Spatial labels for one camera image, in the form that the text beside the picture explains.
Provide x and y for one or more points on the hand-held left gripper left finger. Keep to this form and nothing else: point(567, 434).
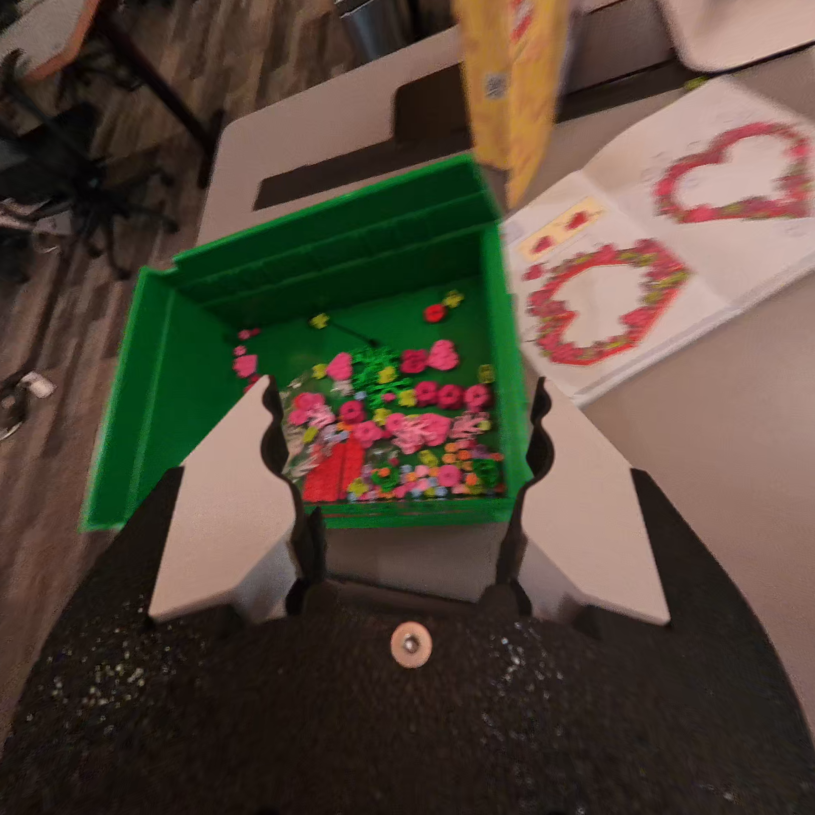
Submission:
point(223, 509)

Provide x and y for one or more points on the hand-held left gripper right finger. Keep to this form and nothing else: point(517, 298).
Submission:
point(592, 509)

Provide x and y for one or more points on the green plastic bin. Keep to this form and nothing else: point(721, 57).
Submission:
point(191, 382)

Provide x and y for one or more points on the pile of lego flower pieces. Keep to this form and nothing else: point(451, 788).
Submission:
point(420, 426)

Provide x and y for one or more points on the lego instruction booklet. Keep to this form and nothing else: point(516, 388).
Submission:
point(713, 267)

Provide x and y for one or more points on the yellow lego box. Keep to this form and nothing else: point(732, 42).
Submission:
point(516, 83)

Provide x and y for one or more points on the small white floor object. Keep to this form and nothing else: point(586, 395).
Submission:
point(32, 388)

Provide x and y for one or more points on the black office chair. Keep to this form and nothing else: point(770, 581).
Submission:
point(57, 172)

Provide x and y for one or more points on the orange edged table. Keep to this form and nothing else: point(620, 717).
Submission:
point(44, 38)

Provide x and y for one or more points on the metal trash can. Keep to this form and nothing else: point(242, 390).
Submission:
point(375, 25)

